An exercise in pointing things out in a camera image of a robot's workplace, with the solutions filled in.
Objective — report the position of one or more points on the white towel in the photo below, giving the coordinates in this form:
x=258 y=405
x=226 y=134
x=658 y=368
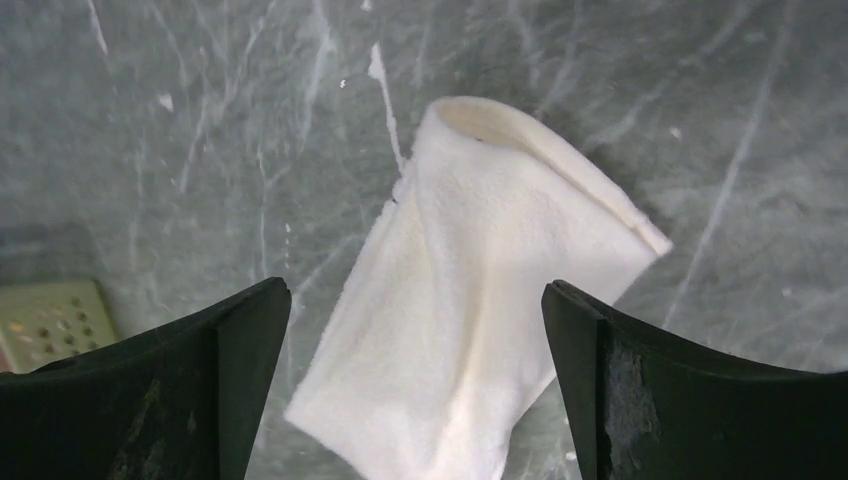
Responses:
x=437 y=345

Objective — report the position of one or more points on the green plastic basket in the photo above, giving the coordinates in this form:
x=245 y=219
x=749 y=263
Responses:
x=46 y=322

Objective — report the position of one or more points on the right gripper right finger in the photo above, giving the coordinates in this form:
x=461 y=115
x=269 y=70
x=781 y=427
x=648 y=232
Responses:
x=644 y=403

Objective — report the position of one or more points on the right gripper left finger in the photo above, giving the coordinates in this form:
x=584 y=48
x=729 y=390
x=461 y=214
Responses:
x=180 y=401

